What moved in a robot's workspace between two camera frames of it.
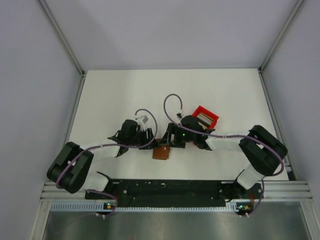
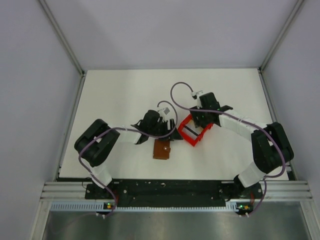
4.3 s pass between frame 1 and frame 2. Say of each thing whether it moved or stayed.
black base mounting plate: stayed
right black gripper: moved
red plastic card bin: moved
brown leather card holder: stayed
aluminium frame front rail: stayed
